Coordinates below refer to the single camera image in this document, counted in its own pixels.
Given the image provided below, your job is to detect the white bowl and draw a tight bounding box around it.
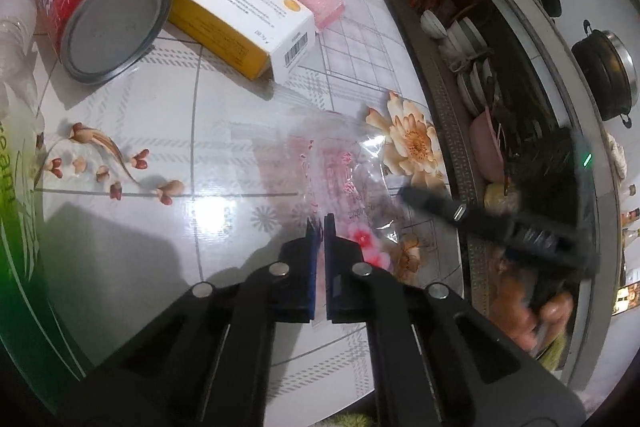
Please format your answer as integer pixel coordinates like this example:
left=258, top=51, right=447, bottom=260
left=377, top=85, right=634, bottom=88
left=420, top=9, right=448, bottom=40

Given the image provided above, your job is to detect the pink plastic basin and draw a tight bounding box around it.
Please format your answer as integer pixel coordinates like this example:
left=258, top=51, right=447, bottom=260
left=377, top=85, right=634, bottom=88
left=470, top=107, right=511, bottom=182

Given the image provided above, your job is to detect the plastic bag with yellow contents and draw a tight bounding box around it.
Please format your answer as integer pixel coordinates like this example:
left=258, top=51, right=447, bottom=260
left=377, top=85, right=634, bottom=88
left=482, top=182, right=521, bottom=212

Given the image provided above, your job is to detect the pale folded cloth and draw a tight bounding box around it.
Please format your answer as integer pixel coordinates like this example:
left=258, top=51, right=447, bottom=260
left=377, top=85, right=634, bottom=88
left=602, top=129, right=628, bottom=180

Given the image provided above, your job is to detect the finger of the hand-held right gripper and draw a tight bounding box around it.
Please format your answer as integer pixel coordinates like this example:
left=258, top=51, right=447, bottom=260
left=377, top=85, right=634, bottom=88
left=400, top=186, right=511, bottom=243

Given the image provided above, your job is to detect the perforated metal shelf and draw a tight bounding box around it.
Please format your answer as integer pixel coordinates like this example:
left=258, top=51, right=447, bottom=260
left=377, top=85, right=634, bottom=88
left=405, top=27, right=496, bottom=308

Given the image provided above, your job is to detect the clear plastic bag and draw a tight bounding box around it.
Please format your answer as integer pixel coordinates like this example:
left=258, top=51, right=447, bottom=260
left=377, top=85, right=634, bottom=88
left=227, top=107, right=416, bottom=278

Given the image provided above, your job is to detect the green plastic bottle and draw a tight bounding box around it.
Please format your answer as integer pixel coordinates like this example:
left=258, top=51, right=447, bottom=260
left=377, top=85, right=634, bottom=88
left=0, top=0, right=96, bottom=383

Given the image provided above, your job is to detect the white and yellow medicine box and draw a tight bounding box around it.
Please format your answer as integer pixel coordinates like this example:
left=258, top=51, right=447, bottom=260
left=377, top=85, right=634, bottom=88
left=167, top=0, right=317, bottom=84

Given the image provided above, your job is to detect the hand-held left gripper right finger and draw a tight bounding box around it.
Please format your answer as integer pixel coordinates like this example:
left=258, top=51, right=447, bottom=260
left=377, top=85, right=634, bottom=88
left=322, top=213, right=586, bottom=427

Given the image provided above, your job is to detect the black pot with lid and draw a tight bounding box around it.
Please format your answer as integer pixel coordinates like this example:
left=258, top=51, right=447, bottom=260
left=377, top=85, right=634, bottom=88
left=571, top=21, right=640, bottom=128

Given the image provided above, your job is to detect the stack of white bowls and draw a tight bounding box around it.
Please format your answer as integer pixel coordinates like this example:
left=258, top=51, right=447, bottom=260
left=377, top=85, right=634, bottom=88
left=447, top=17, right=488, bottom=62

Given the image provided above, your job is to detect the person's right hand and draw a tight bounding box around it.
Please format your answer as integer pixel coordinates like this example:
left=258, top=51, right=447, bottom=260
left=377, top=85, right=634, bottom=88
left=520, top=289, right=576, bottom=358

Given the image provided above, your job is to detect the stack of plates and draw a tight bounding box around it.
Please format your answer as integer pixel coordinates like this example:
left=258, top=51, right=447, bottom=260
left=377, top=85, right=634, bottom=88
left=457, top=62, right=501, bottom=115

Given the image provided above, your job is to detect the plastic bag with red contents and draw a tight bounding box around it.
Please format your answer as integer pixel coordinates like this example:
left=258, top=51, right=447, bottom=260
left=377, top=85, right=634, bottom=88
left=487, top=247, right=551, bottom=348

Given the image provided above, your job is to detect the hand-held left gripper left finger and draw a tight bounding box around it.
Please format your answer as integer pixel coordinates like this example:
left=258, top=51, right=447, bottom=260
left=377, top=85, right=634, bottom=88
left=82, top=214, right=318, bottom=427

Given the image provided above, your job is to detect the floral plastic tablecloth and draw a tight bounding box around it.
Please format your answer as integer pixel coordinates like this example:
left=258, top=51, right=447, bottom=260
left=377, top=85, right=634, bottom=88
left=0, top=0, right=466, bottom=427

